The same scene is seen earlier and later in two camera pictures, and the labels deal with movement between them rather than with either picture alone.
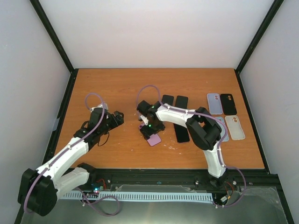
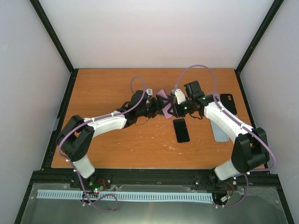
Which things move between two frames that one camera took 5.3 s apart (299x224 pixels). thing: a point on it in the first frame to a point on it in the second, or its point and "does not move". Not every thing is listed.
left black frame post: x=47 y=26 does not move
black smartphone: x=181 y=133 does not move
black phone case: x=228 y=104 does not move
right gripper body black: x=153 y=128 to x=182 y=112
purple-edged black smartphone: x=154 y=139 to x=165 y=101
